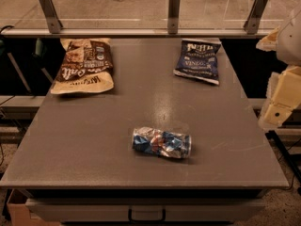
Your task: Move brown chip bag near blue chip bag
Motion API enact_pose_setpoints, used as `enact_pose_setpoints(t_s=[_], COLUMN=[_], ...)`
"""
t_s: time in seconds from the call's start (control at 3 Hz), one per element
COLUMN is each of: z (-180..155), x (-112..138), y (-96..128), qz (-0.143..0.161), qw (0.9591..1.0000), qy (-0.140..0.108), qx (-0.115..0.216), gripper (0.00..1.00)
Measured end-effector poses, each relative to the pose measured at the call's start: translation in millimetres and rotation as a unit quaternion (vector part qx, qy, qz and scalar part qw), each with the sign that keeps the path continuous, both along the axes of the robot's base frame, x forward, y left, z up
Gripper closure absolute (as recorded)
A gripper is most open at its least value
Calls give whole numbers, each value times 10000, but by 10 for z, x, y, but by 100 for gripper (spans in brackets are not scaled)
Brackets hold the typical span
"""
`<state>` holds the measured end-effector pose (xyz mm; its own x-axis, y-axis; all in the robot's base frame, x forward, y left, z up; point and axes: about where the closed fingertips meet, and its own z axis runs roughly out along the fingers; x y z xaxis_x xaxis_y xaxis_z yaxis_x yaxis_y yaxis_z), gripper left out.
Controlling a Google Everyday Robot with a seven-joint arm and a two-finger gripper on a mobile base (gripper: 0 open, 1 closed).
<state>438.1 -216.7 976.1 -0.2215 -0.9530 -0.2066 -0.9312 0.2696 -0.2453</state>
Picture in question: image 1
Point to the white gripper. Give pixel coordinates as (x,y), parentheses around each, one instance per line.
(290,42)

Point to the brown sea salt chip bag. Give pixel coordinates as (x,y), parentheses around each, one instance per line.
(86,68)

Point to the blue vinegar chip bag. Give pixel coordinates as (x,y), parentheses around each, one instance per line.
(198,60)

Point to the crushed blue silver can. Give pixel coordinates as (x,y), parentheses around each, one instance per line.
(161,143)

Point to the white table drawer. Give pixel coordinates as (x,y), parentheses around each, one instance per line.
(145,211)

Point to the cardboard box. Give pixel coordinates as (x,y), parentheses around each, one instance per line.
(20,214)

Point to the right metal bracket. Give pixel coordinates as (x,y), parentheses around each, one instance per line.
(252,23)

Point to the metal bracket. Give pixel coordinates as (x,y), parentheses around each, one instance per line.
(53,23)
(173,16)
(252,23)

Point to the middle metal bracket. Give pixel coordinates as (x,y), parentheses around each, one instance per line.
(173,16)

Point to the left metal bracket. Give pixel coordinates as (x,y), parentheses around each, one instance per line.
(53,23)

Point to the metal rail beam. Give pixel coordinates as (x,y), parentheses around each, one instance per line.
(132,33)

